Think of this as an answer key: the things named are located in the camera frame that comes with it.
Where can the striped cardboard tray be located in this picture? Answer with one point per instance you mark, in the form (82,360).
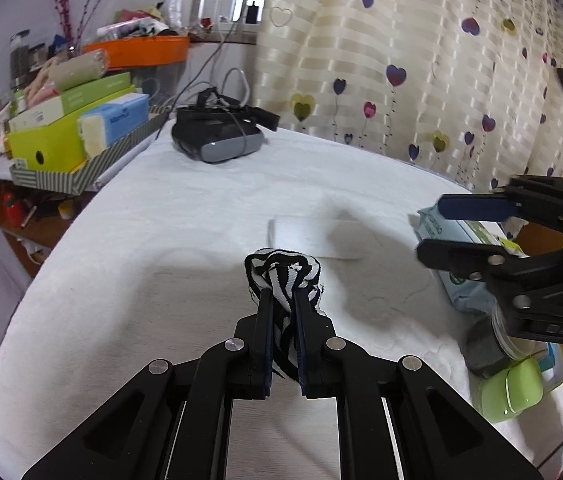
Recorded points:
(101,162)

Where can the small striped sock ball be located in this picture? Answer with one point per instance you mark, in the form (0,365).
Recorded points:
(281,270)

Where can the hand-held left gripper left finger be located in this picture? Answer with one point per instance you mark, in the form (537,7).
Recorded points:
(264,350)

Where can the tall glass jar black lid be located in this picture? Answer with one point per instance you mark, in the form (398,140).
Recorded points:
(19,60)

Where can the heart print curtain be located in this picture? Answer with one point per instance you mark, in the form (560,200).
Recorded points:
(361,60)

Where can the green glass cream jar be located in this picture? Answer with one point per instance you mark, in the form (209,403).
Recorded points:
(511,390)

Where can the orange tray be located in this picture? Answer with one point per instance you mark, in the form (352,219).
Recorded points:
(146,52)

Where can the pile of small packets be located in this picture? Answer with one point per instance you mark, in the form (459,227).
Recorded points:
(131,22)

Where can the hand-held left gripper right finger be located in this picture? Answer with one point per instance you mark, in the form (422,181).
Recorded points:
(304,355)

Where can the red berry branches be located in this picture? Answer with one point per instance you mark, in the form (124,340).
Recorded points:
(64,5)

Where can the beige roll in plastic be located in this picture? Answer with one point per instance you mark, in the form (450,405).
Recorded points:
(76,70)

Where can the lime green file box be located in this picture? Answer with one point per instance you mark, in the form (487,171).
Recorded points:
(46,145)

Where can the brown side table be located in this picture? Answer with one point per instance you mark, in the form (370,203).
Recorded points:
(46,220)

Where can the black and grey headset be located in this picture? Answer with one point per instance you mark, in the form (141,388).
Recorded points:
(221,147)

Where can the wet wipes packet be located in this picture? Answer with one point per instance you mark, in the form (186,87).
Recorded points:
(466,296)

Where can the blue tissue pack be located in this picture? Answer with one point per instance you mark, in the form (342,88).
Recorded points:
(121,117)

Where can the small dark bottle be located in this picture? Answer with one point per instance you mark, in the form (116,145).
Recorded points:
(254,12)

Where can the red plastic bottle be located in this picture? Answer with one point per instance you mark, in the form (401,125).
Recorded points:
(13,210)

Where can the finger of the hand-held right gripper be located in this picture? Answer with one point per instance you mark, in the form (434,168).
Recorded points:
(461,257)
(471,207)

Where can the small glass jar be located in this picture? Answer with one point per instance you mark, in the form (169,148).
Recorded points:
(37,55)

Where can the white and green flat box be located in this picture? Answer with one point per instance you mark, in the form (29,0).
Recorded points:
(86,95)

